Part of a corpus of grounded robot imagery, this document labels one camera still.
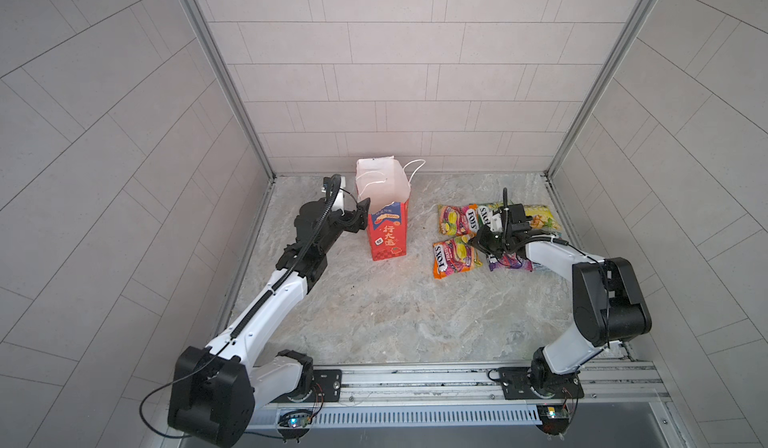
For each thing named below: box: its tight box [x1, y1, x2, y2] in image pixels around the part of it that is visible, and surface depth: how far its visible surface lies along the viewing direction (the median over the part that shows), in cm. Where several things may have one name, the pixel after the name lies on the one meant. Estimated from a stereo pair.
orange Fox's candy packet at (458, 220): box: [438, 204, 479, 236], surface depth 101 cm
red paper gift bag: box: [356, 156, 426, 261], surface depth 87 cm
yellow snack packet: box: [524, 204, 562, 234], surface depth 99 cm
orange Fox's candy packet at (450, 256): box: [432, 236, 475, 279], surface depth 91 cm
